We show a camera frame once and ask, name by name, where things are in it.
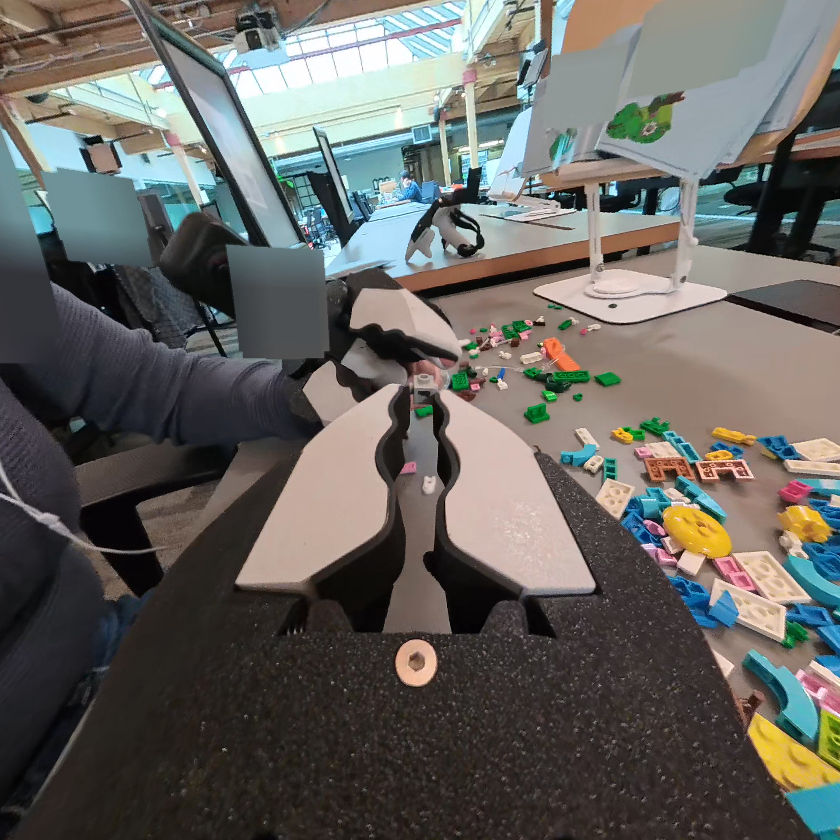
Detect tan angled lego plate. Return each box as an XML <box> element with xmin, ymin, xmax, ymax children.
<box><xmin>695</xmin><ymin>458</ymin><xmax>756</xmax><ymax>484</ymax></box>

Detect idle hand-held gripper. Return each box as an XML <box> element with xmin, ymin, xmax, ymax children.
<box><xmin>404</xmin><ymin>195</ymin><xmax>486</xmax><ymax>263</ymax></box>

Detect orange brick separator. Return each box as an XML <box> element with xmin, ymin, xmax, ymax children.
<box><xmin>542</xmin><ymin>336</ymin><xmax>582</xmax><ymax>374</ymax></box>

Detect yellow round lego plate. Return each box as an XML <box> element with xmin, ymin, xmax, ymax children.
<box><xmin>661</xmin><ymin>504</ymin><xmax>733</xmax><ymax>560</ymax></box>

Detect slim black monitor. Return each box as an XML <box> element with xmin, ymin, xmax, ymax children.
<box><xmin>312</xmin><ymin>126</ymin><xmax>357</xmax><ymax>245</ymax></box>

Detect white book stand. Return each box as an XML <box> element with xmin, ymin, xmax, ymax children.
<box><xmin>487</xmin><ymin>165</ymin><xmax>580</xmax><ymax>221</ymax></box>
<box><xmin>533</xmin><ymin>177</ymin><xmax>728</xmax><ymax>326</ymax></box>

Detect scatter of small green pieces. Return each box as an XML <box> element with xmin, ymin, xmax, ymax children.
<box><xmin>449</xmin><ymin>315</ymin><xmax>624</xmax><ymax>425</ymax></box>

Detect pile of colourful lego bricks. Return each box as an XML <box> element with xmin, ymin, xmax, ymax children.
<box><xmin>558</xmin><ymin>416</ymin><xmax>840</xmax><ymax>831</ymax></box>

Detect black office chair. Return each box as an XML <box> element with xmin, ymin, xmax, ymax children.
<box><xmin>72</xmin><ymin>449</ymin><xmax>238</xmax><ymax>595</ymax></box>
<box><xmin>721</xmin><ymin>161</ymin><xmax>840</xmax><ymax>265</ymax></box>

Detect thin white cable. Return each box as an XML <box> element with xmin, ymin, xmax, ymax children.
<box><xmin>0</xmin><ymin>469</ymin><xmax>166</xmax><ymax>559</ymax></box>

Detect person's torso grey sweater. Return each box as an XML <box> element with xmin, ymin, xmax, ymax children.
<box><xmin>0</xmin><ymin>361</ymin><xmax>109</xmax><ymax>811</ymax></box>

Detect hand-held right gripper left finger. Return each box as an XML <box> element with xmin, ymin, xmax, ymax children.
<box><xmin>235</xmin><ymin>384</ymin><xmax>411</xmax><ymax>599</ymax></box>

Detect ceiling mounted camera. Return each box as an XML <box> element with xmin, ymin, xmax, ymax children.
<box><xmin>234</xmin><ymin>9</ymin><xmax>281</xmax><ymax>55</ymax></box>

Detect long wooden table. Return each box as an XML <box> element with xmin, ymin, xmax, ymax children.
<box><xmin>325</xmin><ymin>200</ymin><xmax>683</xmax><ymax>294</ymax></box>

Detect black flat pad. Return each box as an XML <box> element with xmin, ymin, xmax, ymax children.
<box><xmin>726</xmin><ymin>280</ymin><xmax>840</xmax><ymax>333</ymax></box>

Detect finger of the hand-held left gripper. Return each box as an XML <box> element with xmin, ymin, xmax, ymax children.
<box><xmin>302</xmin><ymin>340</ymin><xmax>448</xmax><ymax>427</ymax></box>
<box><xmin>348</xmin><ymin>289</ymin><xmax>463</xmax><ymax>366</ymax></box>

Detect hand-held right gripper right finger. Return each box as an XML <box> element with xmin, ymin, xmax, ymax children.
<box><xmin>432</xmin><ymin>390</ymin><xmax>598</xmax><ymax>602</ymax></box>

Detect brown angled lego plate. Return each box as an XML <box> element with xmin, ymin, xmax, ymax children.
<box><xmin>642</xmin><ymin>455</ymin><xmax>697</xmax><ymax>484</ymax></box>

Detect large black monitor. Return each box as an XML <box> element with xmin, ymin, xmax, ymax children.
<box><xmin>128</xmin><ymin>0</ymin><xmax>309</xmax><ymax>252</ymax></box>

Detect person's left forearm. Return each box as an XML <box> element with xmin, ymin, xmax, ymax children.
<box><xmin>13</xmin><ymin>282</ymin><xmax>322</xmax><ymax>448</ymax></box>

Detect pale blue instruction booklet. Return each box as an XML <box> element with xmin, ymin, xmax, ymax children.
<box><xmin>594</xmin><ymin>79</ymin><xmax>828</xmax><ymax>182</ymax></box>

